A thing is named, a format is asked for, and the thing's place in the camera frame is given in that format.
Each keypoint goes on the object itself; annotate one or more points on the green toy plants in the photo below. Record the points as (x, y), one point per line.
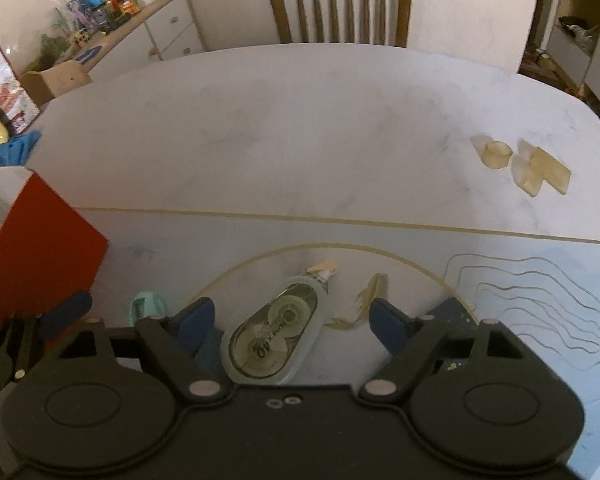
(50, 50)

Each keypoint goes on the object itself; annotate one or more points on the orange label jar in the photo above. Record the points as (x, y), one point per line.
(130, 8)

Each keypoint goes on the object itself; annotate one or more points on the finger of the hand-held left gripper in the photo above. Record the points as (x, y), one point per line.
(66, 312)

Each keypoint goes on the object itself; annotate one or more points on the small floor basket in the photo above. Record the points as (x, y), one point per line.
(544, 60)

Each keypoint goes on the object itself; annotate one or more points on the clutter on low shelf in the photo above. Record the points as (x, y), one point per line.
(577, 27)

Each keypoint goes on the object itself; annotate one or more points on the dark jar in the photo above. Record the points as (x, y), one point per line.
(113, 11)

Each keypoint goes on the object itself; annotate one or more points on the red white snack bag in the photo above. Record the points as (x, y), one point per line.
(5, 90)

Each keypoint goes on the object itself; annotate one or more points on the blue flat pad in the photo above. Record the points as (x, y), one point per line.
(88, 54)

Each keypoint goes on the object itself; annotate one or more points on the blue cloth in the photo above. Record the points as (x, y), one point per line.
(17, 149)

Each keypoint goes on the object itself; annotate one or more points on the wooden slat-back chair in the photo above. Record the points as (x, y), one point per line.
(340, 5)

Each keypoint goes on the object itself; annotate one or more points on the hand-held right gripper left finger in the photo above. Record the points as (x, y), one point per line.
(195, 322)

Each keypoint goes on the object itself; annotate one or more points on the wooden side cabinet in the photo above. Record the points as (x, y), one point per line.
(165, 25)

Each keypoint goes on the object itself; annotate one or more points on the mint green pencil sharpener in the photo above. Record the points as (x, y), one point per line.
(147, 307)

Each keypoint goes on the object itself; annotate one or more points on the translucent tape roll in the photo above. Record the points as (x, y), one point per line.
(498, 155)

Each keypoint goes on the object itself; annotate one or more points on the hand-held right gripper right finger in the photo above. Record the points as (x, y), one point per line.
(391, 322)

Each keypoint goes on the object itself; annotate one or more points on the clear correction tape dispenser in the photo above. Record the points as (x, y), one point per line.
(270, 335)

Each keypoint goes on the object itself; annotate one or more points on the beige paper scrap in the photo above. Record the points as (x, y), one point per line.
(322, 270)

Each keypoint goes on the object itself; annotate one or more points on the red cardboard box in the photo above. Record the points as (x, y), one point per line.
(45, 250)

